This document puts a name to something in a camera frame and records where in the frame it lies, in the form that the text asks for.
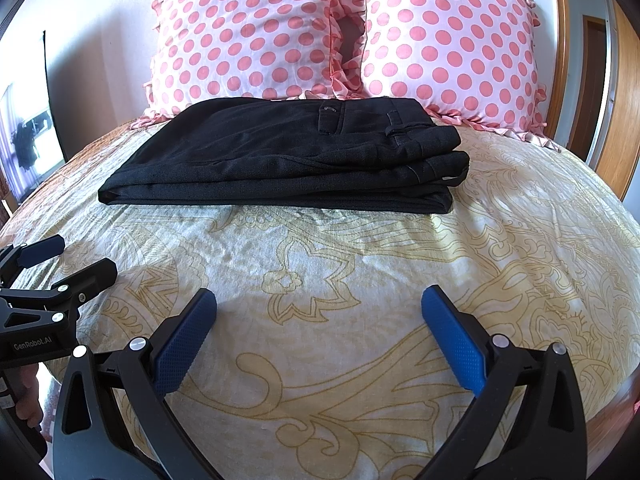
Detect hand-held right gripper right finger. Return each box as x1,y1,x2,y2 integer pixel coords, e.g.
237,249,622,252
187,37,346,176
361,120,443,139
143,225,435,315
420,285,591,480

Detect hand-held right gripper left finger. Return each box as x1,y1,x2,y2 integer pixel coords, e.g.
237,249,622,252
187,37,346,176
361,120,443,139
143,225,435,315
52,287,223,480

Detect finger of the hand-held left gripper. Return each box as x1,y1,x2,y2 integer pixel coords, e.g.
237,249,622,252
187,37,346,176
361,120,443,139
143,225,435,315
0,258,119,334
0,233,67,287

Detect black pants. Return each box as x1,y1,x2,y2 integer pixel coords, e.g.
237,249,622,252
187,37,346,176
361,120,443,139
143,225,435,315
97,96,471,215

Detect person's left hand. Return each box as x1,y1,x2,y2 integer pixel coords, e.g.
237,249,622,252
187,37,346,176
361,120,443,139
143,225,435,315
14,362,47,425

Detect window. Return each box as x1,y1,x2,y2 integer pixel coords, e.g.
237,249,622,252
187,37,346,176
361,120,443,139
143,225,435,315
0,30,67,207

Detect cream patterned bedspread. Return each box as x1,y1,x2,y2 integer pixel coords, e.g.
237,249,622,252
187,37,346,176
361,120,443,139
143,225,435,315
0,114,640,480

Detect pink polka dot pillow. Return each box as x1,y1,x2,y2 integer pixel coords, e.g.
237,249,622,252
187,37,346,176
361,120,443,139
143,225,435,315
332,0,567,152
142,0,369,124

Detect brown hallway door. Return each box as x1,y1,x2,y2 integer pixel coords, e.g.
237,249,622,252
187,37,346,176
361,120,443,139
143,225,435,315
569,14,609,162

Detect wooden door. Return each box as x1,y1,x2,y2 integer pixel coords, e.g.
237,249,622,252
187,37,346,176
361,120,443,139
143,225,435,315
606,0,640,202

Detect wooden door frame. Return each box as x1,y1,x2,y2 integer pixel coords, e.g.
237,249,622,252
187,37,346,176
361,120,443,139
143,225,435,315
546,0,572,147

